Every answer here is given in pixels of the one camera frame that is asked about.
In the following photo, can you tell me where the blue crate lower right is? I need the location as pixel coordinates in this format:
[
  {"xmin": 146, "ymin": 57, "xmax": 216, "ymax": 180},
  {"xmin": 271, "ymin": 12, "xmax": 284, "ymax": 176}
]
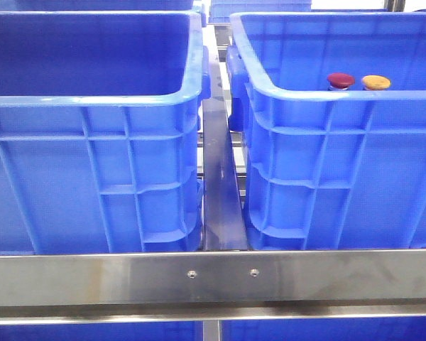
[{"xmin": 222, "ymin": 316, "xmax": 426, "ymax": 340}]

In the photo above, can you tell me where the yellow mushroom push button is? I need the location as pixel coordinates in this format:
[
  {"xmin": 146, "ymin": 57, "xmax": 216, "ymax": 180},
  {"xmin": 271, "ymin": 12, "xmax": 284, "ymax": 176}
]
[{"xmin": 361, "ymin": 75, "xmax": 391, "ymax": 91}]

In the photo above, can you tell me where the stainless steel front rail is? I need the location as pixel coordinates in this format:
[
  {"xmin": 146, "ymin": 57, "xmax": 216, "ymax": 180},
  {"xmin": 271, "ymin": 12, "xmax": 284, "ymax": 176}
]
[{"xmin": 0, "ymin": 249, "xmax": 426, "ymax": 325}]

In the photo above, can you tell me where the blue crate back left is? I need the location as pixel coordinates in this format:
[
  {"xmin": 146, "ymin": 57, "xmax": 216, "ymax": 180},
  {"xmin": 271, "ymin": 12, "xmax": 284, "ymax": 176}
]
[{"xmin": 0, "ymin": 0, "xmax": 205, "ymax": 13}]

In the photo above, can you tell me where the blue crate back centre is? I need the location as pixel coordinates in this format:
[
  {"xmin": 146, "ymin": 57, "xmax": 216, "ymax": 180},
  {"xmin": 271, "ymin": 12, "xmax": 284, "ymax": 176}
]
[{"xmin": 209, "ymin": 0, "xmax": 312, "ymax": 23}]

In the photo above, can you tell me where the left rail screw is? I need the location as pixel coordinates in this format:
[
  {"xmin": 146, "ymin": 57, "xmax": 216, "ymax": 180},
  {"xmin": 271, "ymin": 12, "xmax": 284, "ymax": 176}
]
[{"xmin": 187, "ymin": 270, "xmax": 197, "ymax": 278}]

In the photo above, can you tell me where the blue crate lower left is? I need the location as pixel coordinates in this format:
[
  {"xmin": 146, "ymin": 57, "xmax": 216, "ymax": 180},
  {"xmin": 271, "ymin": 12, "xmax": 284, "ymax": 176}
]
[{"xmin": 0, "ymin": 322, "xmax": 202, "ymax": 340}]

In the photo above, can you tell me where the large blue crate right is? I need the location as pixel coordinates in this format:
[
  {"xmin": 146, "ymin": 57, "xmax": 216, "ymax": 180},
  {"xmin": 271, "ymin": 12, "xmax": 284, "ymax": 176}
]
[{"xmin": 227, "ymin": 12, "xmax": 426, "ymax": 250}]

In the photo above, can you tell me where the red mushroom push button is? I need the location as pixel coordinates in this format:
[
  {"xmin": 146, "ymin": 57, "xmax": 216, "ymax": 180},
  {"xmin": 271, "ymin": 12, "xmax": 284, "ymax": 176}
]
[{"xmin": 327, "ymin": 72, "xmax": 356, "ymax": 91}]

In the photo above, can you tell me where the steel vertical post lower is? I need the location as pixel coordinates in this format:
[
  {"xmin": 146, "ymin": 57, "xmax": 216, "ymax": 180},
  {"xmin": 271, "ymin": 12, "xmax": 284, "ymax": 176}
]
[{"xmin": 202, "ymin": 320, "xmax": 222, "ymax": 341}]

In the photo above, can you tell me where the large blue crate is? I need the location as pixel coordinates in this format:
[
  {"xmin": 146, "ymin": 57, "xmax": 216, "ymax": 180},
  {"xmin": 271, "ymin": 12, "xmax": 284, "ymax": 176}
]
[
  {"xmin": 227, "ymin": 12, "xmax": 426, "ymax": 250},
  {"xmin": 0, "ymin": 11, "xmax": 210, "ymax": 256}
]

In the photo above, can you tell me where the steel divider bar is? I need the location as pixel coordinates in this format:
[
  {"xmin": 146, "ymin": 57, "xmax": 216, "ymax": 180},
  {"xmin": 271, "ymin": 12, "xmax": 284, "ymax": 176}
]
[{"xmin": 202, "ymin": 49, "xmax": 249, "ymax": 251}]

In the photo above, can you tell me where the large blue crate left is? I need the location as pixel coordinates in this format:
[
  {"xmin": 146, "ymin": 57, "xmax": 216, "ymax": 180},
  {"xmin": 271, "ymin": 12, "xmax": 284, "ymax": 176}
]
[{"xmin": 0, "ymin": 11, "xmax": 210, "ymax": 256}]

